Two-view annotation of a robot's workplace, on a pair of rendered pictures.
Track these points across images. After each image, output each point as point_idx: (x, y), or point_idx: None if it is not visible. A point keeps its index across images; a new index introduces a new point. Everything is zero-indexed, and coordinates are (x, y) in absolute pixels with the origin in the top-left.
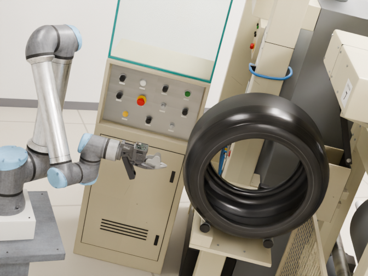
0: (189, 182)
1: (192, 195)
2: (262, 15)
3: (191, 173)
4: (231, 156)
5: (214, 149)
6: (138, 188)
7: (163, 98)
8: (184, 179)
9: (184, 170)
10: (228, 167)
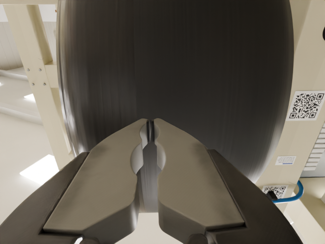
0: (64, 92)
1: (58, 42)
2: (322, 234)
3: (66, 128)
4: (296, 42)
5: None
6: None
7: None
8: (77, 92)
9: (81, 131)
10: (307, 5)
